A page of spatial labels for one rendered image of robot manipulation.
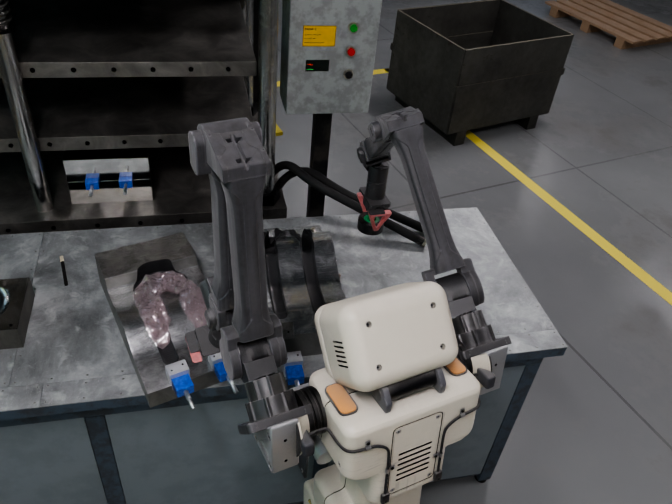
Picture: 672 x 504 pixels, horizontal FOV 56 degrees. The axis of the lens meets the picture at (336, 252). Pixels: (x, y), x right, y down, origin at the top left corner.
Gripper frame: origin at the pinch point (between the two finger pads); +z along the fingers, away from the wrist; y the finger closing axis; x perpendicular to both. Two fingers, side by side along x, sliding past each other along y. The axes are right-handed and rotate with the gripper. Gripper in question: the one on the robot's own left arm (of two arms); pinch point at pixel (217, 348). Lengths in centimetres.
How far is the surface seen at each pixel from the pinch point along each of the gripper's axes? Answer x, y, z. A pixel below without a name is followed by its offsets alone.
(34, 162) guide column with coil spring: -86, 29, 46
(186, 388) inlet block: 4.4, 7.5, 12.4
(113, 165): -83, 6, 49
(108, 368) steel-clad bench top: -9.4, 23.0, 26.8
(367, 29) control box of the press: -90, -78, 4
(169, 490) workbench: 21, 14, 72
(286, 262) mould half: -24.5, -30.6, 22.1
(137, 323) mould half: -17.1, 13.8, 20.1
